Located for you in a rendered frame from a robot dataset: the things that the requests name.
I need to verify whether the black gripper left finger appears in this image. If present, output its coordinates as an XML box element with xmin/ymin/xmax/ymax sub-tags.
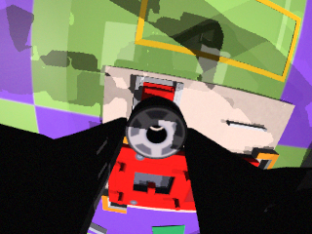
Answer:
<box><xmin>0</xmin><ymin>117</ymin><xmax>128</xmax><ymax>234</ymax></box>

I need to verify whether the yellow rectangular outline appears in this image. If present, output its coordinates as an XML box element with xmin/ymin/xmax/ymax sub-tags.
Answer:
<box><xmin>136</xmin><ymin>0</ymin><xmax>301</xmax><ymax>82</ymax></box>

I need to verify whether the black rubber tyre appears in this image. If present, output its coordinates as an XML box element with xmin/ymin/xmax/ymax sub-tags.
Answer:
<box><xmin>125</xmin><ymin>97</ymin><xmax>188</xmax><ymax>160</ymax></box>

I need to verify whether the green flat rectangular block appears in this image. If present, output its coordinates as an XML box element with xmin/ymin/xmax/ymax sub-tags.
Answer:
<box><xmin>152</xmin><ymin>225</ymin><xmax>184</xmax><ymax>234</ymax></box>

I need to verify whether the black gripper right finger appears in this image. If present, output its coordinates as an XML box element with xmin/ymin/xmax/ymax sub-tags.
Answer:
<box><xmin>184</xmin><ymin>128</ymin><xmax>312</xmax><ymax>234</ymax></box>

